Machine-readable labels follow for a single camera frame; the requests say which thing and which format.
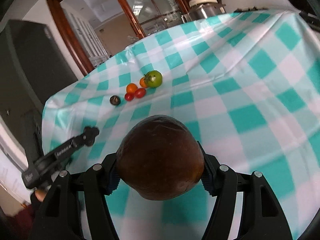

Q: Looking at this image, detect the red cherry tomato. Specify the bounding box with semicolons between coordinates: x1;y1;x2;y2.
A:
124;93;135;101
134;88;146;99

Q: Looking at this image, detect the orange tangerine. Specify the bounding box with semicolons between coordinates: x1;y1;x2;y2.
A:
126;83;138;94
139;77;148;88

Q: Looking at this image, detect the red brown apple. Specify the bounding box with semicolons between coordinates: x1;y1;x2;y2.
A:
117;115;204;200

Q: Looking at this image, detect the small green tomato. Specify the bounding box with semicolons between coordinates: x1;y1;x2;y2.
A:
144;70;163;88

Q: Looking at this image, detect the left hand in glove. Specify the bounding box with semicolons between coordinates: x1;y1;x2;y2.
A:
30;189;48;213

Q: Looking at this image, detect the dark passion fruit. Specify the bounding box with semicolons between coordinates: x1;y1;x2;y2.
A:
110;95;121;106

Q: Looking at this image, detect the dark refrigerator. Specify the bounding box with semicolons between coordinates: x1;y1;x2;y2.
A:
1;20;77;170

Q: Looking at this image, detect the teal checkered tablecloth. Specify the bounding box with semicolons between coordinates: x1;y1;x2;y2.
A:
42;10;319;239

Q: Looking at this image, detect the wooden glass door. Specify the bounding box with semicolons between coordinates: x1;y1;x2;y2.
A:
117;0;190;39

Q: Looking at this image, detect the steel rice cooker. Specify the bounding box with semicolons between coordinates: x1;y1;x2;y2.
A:
181;0;226;23

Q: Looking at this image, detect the wooden door frame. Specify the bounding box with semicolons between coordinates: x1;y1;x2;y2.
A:
46;0;190;76

